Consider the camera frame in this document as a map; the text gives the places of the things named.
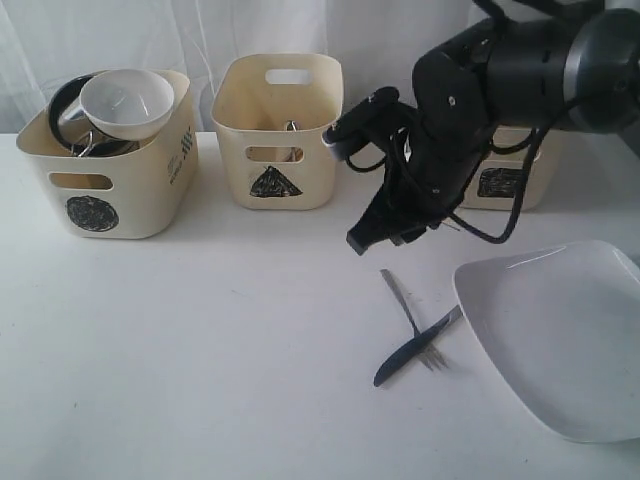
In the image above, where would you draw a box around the white square plate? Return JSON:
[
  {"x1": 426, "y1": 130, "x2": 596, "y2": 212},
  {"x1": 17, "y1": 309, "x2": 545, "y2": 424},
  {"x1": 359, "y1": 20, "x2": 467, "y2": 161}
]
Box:
[{"x1": 452, "y1": 240, "x2": 639, "y2": 443}]

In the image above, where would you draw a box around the steel mug with handle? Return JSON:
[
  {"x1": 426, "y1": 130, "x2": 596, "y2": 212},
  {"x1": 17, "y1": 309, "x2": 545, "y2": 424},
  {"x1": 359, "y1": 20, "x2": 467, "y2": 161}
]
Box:
[{"x1": 70, "y1": 129, "x2": 140, "y2": 158}]

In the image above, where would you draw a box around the cream bin triangle mark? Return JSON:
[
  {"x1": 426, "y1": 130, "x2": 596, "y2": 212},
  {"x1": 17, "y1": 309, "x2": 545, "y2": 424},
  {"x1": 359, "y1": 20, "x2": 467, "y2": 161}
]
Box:
[{"x1": 211, "y1": 53, "x2": 344, "y2": 210}]

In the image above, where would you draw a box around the steel spoon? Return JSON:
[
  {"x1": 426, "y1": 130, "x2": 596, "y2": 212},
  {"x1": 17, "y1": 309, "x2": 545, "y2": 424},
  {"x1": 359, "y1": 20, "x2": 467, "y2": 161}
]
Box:
[{"x1": 284, "y1": 120, "x2": 299, "y2": 163}]

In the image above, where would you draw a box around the steel table knife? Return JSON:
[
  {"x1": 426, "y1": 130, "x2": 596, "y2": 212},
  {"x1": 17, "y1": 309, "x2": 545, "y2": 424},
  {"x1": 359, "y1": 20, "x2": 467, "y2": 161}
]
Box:
[{"x1": 373, "y1": 305, "x2": 463, "y2": 387}]

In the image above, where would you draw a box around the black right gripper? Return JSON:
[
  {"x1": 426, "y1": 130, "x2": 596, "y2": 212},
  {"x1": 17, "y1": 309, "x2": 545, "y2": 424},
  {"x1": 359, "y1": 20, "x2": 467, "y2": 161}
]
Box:
[{"x1": 347, "y1": 49, "x2": 496, "y2": 255}]

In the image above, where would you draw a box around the cream bin circle mark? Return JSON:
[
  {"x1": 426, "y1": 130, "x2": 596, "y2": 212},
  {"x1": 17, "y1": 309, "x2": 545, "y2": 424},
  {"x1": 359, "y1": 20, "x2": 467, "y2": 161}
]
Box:
[{"x1": 16, "y1": 70, "x2": 198, "y2": 239}]

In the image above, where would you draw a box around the steel bowl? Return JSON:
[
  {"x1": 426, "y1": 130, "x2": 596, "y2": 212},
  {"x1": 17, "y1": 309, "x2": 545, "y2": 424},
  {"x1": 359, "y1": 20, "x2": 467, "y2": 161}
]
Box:
[{"x1": 47, "y1": 74, "x2": 94, "y2": 154}]

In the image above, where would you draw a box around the white ceramic bowl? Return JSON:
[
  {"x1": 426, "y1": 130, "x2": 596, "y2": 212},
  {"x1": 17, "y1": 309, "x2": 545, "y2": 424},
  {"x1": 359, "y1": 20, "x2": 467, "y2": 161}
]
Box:
[{"x1": 79, "y1": 69, "x2": 175, "y2": 141}]

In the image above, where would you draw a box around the white curtain backdrop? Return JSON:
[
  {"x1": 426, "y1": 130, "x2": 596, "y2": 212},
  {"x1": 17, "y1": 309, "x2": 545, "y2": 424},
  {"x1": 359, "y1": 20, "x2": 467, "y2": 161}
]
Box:
[{"x1": 1, "y1": 0, "x2": 482, "y2": 133}]

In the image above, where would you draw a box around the cream bin square mark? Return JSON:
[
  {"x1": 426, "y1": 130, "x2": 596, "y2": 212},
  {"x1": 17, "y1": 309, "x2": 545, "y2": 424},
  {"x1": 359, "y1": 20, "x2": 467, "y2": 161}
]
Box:
[{"x1": 457, "y1": 124, "x2": 564, "y2": 213}]

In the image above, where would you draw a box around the black cable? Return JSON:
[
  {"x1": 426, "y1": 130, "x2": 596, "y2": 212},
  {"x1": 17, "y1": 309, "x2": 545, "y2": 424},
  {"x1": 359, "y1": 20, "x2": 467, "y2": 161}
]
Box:
[{"x1": 344, "y1": 0, "x2": 546, "y2": 246}]

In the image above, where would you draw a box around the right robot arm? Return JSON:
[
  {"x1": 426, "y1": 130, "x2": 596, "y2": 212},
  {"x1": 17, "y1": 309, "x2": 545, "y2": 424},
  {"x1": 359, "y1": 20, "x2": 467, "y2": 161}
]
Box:
[{"x1": 346, "y1": 1, "x2": 639, "y2": 254}]

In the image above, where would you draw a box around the steel fork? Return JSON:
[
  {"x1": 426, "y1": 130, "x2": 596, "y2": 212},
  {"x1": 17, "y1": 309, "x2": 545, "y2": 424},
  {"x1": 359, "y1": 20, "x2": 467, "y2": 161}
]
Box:
[{"x1": 380, "y1": 269, "x2": 447, "y2": 371}]

